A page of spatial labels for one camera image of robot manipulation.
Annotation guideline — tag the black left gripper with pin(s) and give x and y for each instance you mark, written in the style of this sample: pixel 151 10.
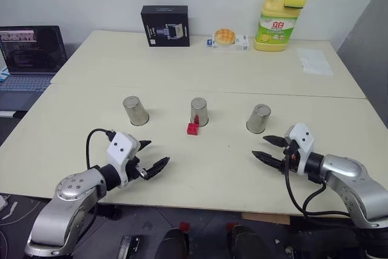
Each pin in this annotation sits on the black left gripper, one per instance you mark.
pixel 132 169

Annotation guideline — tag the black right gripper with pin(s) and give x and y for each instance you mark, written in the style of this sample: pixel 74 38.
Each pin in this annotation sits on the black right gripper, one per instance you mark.
pixel 291 160

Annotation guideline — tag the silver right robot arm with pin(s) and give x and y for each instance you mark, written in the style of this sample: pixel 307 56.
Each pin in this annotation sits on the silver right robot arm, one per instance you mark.
pixel 348 174

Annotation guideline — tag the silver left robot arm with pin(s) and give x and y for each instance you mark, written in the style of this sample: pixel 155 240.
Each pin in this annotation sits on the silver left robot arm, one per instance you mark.
pixel 68 210

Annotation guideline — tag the steel cup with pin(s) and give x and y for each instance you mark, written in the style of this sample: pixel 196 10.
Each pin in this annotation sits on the steel cup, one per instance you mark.
pixel 135 111
pixel 257 119
pixel 200 112

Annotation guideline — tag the red toy block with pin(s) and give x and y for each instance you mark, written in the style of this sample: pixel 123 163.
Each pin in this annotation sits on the red toy block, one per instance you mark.
pixel 193 128

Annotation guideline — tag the brown cardboard piece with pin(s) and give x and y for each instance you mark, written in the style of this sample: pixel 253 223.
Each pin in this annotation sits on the brown cardboard piece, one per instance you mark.
pixel 266 219

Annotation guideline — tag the black table clamp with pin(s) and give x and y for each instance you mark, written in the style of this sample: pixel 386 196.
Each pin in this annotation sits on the black table clamp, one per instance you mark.
pixel 109 211

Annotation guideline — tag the small red piece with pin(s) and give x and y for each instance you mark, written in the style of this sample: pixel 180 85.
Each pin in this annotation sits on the small red piece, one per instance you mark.
pixel 230 226
pixel 185 226

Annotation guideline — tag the dark rounded shape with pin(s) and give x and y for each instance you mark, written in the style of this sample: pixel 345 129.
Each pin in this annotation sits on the dark rounded shape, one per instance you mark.
pixel 177 245
pixel 244 244

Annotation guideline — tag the black rectangular device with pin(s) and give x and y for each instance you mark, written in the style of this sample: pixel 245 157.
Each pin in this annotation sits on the black rectangular device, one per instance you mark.
pixel 131 247

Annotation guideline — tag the white paper sheet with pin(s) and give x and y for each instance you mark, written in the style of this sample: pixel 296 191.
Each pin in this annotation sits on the white paper sheet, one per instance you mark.
pixel 315 62

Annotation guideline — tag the white blue flat box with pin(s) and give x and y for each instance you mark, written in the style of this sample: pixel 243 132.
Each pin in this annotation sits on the white blue flat box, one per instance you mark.
pixel 241 43

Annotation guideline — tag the round golden bread bun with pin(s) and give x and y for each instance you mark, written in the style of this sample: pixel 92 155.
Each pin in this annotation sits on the round golden bread bun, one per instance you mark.
pixel 224 37

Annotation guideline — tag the yellow dish soap bottle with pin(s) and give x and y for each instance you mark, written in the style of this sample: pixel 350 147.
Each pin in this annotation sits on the yellow dish soap bottle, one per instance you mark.
pixel 274 25

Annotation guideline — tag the black product box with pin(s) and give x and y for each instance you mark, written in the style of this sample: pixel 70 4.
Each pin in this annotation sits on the black product box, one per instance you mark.
pixel 166 25

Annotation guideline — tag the grey open laptop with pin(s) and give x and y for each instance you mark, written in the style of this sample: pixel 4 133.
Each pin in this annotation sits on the grey open laptop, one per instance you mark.
pixel 27 59

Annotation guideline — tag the blue white packet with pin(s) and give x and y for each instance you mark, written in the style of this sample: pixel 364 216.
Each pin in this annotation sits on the blue white packet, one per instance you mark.
pixel 2 74

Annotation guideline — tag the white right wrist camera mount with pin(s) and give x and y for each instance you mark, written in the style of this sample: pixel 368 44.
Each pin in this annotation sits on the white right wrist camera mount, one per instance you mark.
pixel 301 139

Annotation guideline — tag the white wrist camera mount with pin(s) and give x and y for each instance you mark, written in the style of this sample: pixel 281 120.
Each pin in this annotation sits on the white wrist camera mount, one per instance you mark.
pixel 119 150
pixel 301 139

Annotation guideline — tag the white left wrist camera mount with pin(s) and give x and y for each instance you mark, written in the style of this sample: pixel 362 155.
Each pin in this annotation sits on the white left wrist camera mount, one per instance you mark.
pixel 119 150

